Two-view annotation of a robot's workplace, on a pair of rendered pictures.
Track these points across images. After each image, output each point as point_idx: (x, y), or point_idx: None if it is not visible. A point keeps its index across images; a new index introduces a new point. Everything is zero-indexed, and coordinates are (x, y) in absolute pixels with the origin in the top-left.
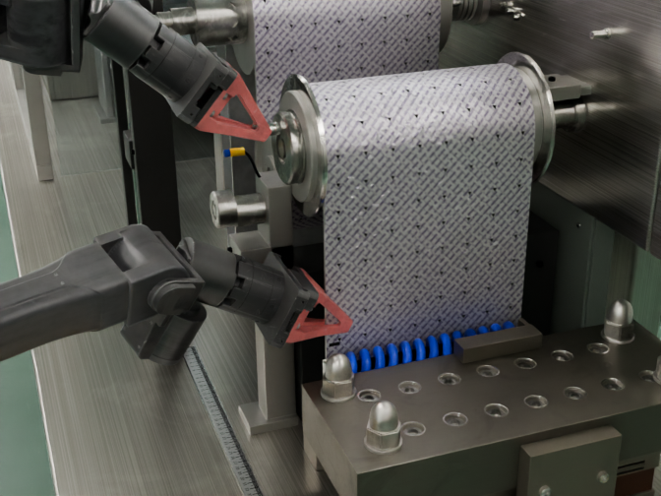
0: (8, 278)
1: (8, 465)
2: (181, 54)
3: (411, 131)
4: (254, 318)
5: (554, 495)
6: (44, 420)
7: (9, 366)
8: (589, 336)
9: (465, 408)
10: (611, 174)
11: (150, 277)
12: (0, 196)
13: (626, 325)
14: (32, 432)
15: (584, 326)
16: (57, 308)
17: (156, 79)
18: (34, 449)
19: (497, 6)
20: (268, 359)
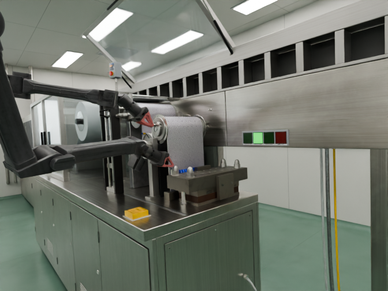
0: (26, 242)
1: (38, 286)
2: (137, 105)
3: (181, 123)
4: (156, 160)
5: (224, 186)
6: (96, 205)
7: (32, 262)
8: (218, 167)
9: (202, 173)
10: (216, 135)
11: (140, 141)
12: (19, 224)
13: (225, 163)
14: (45, 276)
15: None
16: (123, 145)
17: (133, 110)
18: (47, 280)
19: (184, 116)
20: (153, 180)
